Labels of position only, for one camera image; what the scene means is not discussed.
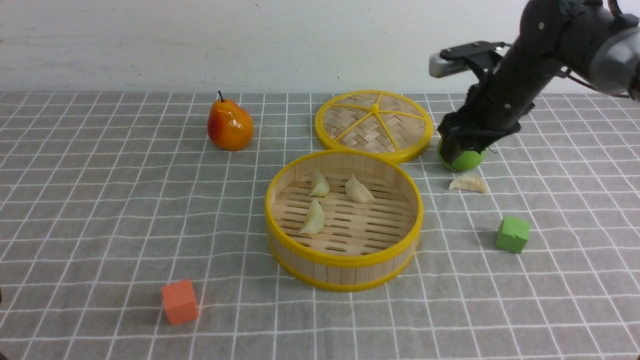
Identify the orange red toy pear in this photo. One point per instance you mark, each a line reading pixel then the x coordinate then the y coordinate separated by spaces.
pixel 229 126

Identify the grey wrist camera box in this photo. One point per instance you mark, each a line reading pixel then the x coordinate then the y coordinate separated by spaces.
pixel 477 56

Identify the orange foam cube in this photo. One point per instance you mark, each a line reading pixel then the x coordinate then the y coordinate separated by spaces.
pixel 179 302

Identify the woven steamer lid yellow rim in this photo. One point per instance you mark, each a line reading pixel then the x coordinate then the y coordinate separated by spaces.
pixel 384 124

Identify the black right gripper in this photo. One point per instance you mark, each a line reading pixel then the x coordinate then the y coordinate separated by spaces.
pixel 492 110

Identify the pale dumpling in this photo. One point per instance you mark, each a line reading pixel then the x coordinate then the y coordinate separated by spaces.
pixel 358 192
pixel 469 182
pixel 315 219
pixel 319 186

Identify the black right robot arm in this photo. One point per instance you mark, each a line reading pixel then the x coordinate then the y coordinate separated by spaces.
pixel 576 39

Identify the bamboo steamer tray yellow rim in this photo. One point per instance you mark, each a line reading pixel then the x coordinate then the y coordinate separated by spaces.
pixel 362 245

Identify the green toy melon ball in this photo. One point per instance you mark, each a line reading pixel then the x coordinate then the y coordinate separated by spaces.
pixel 467 161

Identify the green foam cube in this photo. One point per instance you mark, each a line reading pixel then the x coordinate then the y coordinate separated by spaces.
pixel 513 234

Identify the grey checked tablecloth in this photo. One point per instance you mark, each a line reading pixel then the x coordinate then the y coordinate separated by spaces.
pixel 108 197

